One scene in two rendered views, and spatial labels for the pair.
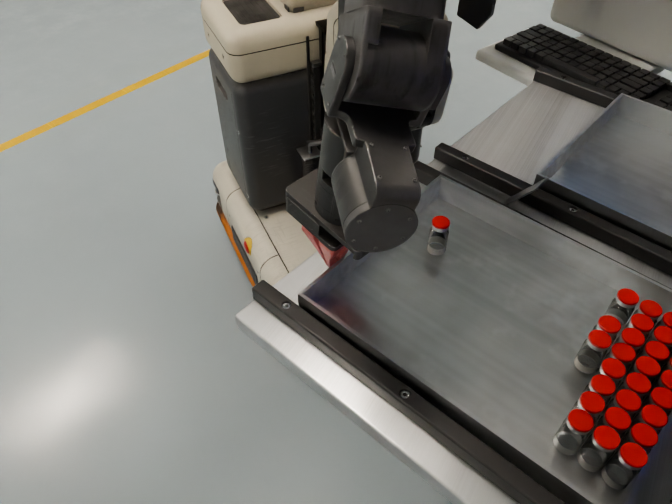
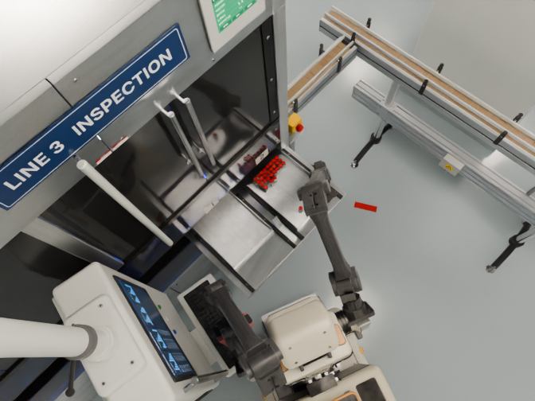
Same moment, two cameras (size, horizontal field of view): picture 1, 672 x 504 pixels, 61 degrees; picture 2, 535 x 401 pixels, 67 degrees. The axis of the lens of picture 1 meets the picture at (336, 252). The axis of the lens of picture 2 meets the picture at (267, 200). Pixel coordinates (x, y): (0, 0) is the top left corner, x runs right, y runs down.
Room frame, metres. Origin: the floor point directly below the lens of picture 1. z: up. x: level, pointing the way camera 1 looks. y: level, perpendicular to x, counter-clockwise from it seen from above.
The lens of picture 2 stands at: (1.13, -0.15, 2.78)
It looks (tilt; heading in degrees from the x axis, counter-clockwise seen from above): 69 degrees down; 191
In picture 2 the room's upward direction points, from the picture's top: 10 degrees counter-clockwise
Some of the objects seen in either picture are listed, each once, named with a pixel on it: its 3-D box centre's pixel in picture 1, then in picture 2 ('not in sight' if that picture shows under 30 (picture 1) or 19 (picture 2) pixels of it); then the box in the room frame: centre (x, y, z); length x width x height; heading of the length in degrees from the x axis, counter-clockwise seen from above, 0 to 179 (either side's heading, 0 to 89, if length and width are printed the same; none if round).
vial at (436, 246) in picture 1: (438, 236); not in sight; (0.47, -0.12, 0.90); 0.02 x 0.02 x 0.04
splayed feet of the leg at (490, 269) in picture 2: not in sight; (513, 243); (0.40, 1.30, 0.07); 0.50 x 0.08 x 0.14; 138
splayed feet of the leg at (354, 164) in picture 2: not in sight; (374, 141); (-0.37, 0.44, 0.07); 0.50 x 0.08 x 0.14; 138
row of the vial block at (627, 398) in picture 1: (634, 386); (269, 173); (0.27, -0.27, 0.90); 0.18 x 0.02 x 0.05; 139
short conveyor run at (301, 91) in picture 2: not in sight; (308, 80); (-0.27, -0.07, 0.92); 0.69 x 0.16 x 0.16; 138
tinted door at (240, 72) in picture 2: not in sight; (234, 110); (0.29, -0.37, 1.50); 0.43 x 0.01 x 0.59; 138
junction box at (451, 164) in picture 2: not in sight; (451, 165); (0.03, 0.79, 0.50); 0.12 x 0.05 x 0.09; 48
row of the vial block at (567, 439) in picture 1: (610, 372); (273, 175); (0.29, -0.26, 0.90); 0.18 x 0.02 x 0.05; 139
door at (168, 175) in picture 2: not in sight; (141, 194); (0.63, -0.67, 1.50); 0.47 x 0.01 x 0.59; 138
